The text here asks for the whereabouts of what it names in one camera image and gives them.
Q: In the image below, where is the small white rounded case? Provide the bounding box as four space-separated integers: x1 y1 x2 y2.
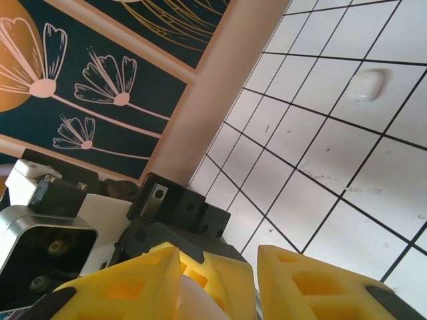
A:
348 67 390 103

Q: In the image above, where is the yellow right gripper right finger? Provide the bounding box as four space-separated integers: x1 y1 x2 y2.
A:
256 244 426 320

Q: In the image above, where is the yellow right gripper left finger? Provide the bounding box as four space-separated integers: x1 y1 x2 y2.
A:
23 245 183 320

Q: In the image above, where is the white earbuds charging case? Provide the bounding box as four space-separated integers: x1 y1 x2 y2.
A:
177 275 232 320

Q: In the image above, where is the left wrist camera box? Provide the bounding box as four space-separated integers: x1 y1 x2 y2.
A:
0 205 100 313

